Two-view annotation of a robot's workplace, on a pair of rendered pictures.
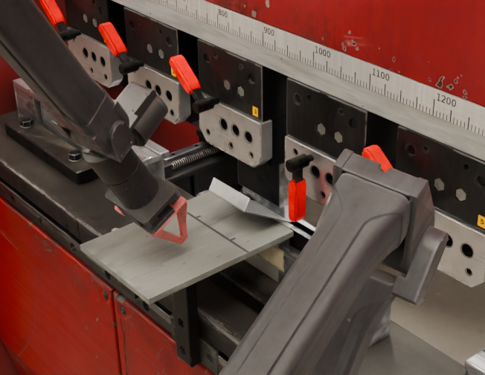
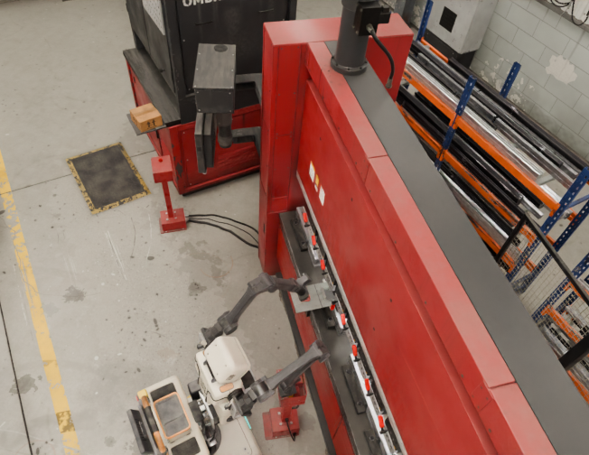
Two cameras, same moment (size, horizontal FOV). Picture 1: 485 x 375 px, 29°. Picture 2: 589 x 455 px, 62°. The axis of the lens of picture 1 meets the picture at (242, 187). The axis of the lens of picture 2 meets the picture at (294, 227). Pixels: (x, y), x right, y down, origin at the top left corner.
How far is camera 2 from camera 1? 2.07 m
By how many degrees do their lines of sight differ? 25
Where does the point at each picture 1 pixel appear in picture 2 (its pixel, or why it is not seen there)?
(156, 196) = (303, 294)
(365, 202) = (313, 353)
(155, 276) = (300, 306)
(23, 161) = (291, 236)
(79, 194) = (300, 255)
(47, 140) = (298, 232)
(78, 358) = not seen: hidden behind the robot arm
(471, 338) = not seen: hidden behind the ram
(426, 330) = not seen: hidden behind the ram
